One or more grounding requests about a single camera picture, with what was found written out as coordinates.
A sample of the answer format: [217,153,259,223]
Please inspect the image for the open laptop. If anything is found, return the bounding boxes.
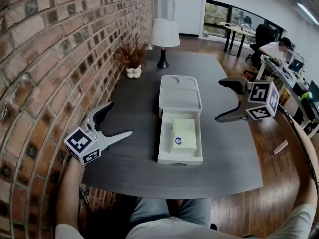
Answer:
[287,58,305,72]

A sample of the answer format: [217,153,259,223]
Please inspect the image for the person's right forearm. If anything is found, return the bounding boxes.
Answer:
[273,108,319,225]

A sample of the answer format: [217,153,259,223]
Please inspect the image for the white office desk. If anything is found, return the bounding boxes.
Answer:
[256,55,319,139]

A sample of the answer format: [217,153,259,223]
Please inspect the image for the black framed window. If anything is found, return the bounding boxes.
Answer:
[203,0,288,38]

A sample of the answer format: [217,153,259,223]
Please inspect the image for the dried plant in white pot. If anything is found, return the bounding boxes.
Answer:
[115,39,151,80]

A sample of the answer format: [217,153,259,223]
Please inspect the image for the white plastic drawer box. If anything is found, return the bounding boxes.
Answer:
[157,74,204,167]

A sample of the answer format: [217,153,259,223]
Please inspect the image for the long ceiling light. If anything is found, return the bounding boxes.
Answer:
[296,2,319,26]

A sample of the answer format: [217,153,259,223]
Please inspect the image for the person's grey shorts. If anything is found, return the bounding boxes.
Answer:
[128,197,213,228]

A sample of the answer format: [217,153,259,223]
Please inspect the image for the person's left forearm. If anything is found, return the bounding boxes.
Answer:
[55,155,87,234]

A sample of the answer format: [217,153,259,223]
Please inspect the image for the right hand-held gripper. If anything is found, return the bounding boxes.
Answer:
[214,76,280,123]

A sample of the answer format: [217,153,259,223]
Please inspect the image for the white shade table lamp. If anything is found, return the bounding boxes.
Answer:
[149,18,181,69]

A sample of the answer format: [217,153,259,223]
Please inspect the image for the black monitor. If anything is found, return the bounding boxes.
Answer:
[308,79,319,103]

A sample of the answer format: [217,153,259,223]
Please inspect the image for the black cable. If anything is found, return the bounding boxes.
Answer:
[78,185,91,215]
[278,105,319,201]

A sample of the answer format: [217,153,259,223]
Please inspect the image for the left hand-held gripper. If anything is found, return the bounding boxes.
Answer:
[63,101,134,165]

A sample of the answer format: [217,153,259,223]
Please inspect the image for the wooden desk with black legs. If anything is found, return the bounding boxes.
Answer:
[222,23,257,57]

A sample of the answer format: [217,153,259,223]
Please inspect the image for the black office chair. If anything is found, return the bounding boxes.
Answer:
[243,23,275,76]

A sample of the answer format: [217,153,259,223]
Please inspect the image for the pale green tissues pack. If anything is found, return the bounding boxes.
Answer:
[170,118,197,155]

